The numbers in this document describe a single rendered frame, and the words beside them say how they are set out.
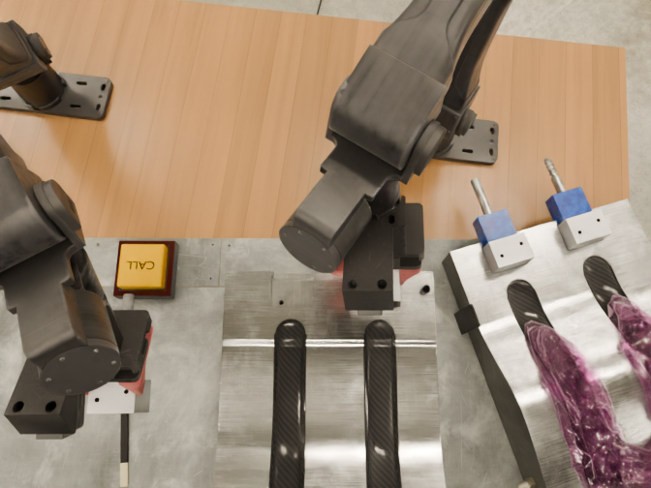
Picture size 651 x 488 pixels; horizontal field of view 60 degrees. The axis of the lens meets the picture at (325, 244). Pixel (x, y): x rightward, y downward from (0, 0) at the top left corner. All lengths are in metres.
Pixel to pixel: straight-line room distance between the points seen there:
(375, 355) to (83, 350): 0.37
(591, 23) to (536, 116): 1.25
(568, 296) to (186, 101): 0.62
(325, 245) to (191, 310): 0.40
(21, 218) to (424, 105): 0.30
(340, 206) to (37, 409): 0.28
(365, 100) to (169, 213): 0.49
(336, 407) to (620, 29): 1.77
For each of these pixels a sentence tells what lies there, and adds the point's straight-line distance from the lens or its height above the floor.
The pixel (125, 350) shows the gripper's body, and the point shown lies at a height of 1.04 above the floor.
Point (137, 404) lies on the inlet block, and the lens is 0.65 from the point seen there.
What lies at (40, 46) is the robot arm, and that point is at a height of 0.93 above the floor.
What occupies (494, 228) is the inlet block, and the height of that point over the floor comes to 0.87.
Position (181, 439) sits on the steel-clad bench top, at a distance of 0.80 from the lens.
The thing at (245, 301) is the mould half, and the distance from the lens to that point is 0.70.
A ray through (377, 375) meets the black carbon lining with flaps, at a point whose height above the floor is 0.88.
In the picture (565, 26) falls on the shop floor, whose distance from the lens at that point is 2.14.
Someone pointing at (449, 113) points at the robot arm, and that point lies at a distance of 0.73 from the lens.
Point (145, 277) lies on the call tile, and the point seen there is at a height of 0.84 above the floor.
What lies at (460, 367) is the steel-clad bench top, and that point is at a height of 0.80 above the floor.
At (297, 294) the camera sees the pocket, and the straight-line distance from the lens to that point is 0.73.
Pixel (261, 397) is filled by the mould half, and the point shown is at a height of 0.88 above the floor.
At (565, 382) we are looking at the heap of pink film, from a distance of 0.72.
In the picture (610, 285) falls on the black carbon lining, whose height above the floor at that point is 0.85.
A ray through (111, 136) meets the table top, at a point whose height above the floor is 0.80.
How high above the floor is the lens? 1.57
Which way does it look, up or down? 74 degrees down
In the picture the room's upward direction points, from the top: straight up
